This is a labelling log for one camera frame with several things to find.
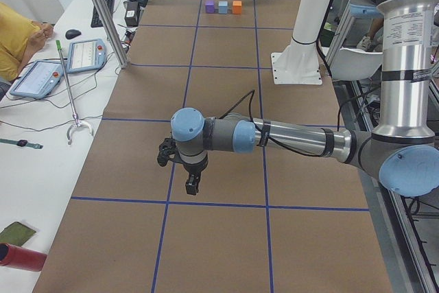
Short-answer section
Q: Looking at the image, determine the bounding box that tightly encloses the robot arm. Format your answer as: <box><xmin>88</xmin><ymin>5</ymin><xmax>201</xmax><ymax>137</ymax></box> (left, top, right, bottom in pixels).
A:
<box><xmin>157</xmin><ymin>0</ymin><xmax>438</xmax><ymax>197</ymax></box>

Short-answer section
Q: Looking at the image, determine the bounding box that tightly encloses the green bean bag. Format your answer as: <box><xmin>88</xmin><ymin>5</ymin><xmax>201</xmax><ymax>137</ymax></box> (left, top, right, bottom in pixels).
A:
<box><xmin>0</xmin><ymin>222</ymin><xmax>36</xmax><ymax>246</ymax></box>

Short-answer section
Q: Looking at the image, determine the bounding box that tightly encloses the aluminium frame post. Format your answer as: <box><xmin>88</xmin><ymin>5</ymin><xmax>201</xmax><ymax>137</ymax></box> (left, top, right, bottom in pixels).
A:
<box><xmin>91</xmin><ymin>0</ymin><xmax>128</xmax><ymax>69</ymax></box>

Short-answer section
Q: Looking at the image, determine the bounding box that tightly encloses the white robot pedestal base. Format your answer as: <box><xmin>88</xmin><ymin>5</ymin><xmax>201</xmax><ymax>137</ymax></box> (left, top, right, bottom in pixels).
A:
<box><xmin>271</xmin><ymin>0</ymin><xmax>330</xmax><ymax>85</ymax></box>

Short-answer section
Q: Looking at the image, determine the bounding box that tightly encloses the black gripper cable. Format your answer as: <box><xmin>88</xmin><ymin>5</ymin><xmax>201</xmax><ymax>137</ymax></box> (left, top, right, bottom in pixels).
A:
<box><xmin>219</xmin><ymin>89</ymin><xmax>344</xmax><ymax>159</ymax></box>

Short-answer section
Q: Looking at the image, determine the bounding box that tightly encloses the white chair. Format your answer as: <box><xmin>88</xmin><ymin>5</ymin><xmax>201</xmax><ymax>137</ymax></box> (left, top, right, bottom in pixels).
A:
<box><xmin>326</xmin><ymin>47</ymin><xmax>383</xmax><ymax>81</ymax></box>

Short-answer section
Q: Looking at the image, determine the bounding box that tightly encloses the near teach pendant tablet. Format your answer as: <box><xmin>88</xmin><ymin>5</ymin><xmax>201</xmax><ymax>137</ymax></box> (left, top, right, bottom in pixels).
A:
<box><xmin>9</xmin><ymin>60</ymin><xmax>63</xmax><ymax>99</ymax></box>

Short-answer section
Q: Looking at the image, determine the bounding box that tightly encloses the red water bottle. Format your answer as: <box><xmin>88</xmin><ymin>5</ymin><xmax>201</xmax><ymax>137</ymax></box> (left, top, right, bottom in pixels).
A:
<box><xmin>1</xmin><ymin>243</ymin><xmax>47</xmax><ymax>272</ymax></box>

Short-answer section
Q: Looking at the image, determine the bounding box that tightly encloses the black power adapter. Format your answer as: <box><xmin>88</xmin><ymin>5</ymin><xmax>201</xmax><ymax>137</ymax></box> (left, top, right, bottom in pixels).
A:
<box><xmin>124</xmin><ymin>1</ymin><xmax>140</xmax><ymax>27</ymax></box>

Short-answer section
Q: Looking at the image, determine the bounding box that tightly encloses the teach pendant tablet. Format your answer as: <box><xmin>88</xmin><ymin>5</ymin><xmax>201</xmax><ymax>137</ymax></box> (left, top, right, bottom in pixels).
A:
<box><xmin>9</xmin><ymin>60</ymin><xmax>63</xmax><ymax>99</ymax></box>
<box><xmin>67</xmin><ymin>38</ymin><xmax>106</xmax><ymax>73</ymax></box>

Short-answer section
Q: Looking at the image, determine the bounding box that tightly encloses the orange foam block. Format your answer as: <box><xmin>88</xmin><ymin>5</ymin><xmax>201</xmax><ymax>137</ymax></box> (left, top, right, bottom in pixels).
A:
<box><xmin>232</xmin><ymin>0</ymin><xmax>243</xmax><ymax>14</ymax></box>

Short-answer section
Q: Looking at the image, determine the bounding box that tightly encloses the light blue foam block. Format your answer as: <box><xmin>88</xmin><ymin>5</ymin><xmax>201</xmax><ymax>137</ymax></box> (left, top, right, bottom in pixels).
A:
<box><xmin>218</xmin><ymin>1</ymin><xmax>228</xmax><ymax>14</ymax></box>

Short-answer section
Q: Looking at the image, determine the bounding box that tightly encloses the black keyboard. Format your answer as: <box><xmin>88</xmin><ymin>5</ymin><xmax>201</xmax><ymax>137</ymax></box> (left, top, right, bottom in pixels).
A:
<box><xmin>90</xmin><ymin>0</ymin><xmax>115</xmax><ymax>29</ymax></box>

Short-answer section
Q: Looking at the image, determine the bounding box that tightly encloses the person in yellow shirt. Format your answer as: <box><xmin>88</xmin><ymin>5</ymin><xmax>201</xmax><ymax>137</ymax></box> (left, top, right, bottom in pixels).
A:
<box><xmin>1</xmin><ymin>3</ymin><xmax>54</xmax><ymax>98</ymax></box>

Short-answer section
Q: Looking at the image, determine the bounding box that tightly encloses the reacher grabber stick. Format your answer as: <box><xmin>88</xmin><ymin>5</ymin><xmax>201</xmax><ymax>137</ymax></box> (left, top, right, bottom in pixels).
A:
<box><xmin>56</xmin><ymin>39</ymin><xmax>93</xmax><ymax>145</ymax></box>

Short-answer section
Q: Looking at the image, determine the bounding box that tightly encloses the smart watch green strap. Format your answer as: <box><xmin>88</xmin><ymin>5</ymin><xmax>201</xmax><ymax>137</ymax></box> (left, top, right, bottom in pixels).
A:
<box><xmin>0</xmin><ymin>138</ymin><xmax>45</xmax><ymax>150</ymax></box>

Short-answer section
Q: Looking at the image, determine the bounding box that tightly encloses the far teach pendant tablet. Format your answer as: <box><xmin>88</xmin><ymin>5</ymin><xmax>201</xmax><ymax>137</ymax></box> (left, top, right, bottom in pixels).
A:
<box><xmin>67</xmin><ymin>38</ymin><xmax>106</xmax><ymax>73</ymax></box>

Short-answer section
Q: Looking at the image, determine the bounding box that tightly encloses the black computer mouse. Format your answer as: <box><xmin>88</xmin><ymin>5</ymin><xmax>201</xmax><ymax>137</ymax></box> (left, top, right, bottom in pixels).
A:
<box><xmin>65</xmin><ymin>29</ymin><xmax>82</xmax><ymax>40</ymax></box>

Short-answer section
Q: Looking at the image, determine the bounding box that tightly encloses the purple foam block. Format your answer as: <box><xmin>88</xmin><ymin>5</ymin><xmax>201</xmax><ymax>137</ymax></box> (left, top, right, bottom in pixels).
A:
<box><xmin>205</xmin><ymin>0</ymin><xmax>215</xmax><ymax>14</ymax></box>

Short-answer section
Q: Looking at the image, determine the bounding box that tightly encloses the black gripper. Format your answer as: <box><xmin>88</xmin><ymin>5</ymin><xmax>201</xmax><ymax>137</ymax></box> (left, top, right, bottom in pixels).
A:
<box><xmin>157</xmin><ymin>137</ymin><xmax>209</xmax><ymax>194</ymax></box>

